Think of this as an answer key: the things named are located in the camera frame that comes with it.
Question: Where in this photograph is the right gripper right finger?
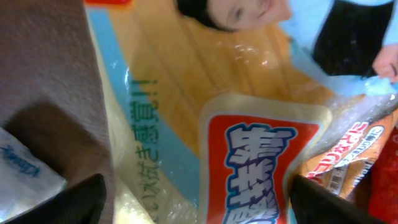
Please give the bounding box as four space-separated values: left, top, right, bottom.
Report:
289 175 384 224

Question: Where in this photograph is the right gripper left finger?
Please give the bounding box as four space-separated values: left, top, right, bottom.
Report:
6 174 107 224

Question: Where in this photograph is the teal tissue pack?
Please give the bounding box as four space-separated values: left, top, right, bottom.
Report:
1 129 67 223

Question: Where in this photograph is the red snack packet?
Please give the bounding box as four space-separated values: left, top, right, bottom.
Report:
368 126 397 224

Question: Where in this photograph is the beige snack bag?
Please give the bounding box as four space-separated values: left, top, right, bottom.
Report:
85 0 397 223

